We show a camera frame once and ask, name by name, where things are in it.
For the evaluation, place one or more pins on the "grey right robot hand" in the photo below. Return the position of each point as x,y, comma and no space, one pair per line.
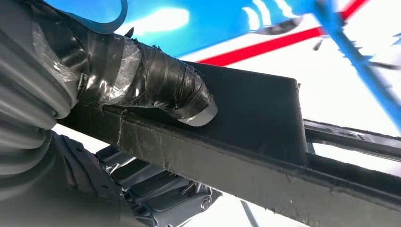
156,81

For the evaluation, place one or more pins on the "red barrier belt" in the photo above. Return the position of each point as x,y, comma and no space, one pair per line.
266,47

